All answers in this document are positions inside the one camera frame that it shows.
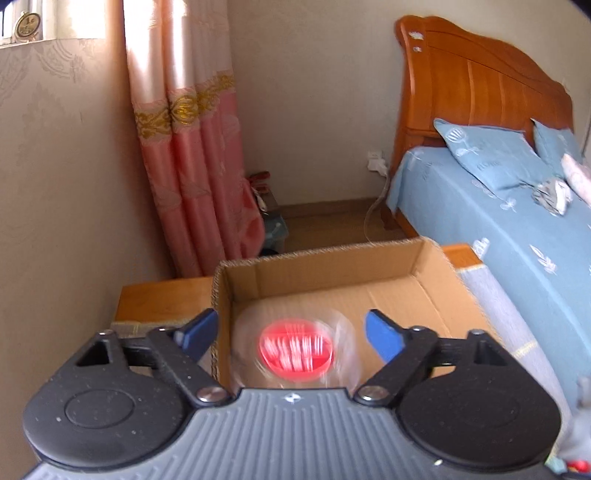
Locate small round clock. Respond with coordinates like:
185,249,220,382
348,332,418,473
14,12,41,41

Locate wooden bed headboard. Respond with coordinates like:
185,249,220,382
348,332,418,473
391,15,574,171

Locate blue floral bed sheet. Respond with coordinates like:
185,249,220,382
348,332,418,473
387,147,590,406

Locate dark storage bin with items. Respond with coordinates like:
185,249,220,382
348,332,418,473
247,171,288,257

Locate pink white plush item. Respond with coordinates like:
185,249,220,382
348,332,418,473
561,153,591,206

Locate blue pillow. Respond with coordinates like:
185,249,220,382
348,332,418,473
433,118,553,196
532,119,584,179

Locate brown cardboard box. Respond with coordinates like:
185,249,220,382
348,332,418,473
211,237,494,386

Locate clear case with red label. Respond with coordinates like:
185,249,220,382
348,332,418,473
230,305,362,391

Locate checkered green grey blanket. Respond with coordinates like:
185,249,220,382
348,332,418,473
111,263,572,450

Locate crumpled grey white cloth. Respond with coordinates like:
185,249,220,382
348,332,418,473
532,177,573,216

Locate white wall socket plug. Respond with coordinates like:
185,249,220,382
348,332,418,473
367,151,389,178

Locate white power cable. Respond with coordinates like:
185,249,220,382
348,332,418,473
362,174,392,245

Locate pink gold curtain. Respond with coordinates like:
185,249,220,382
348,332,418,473
123,1,264,277

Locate grey toy figure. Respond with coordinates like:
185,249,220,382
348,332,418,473
559,376,591,463

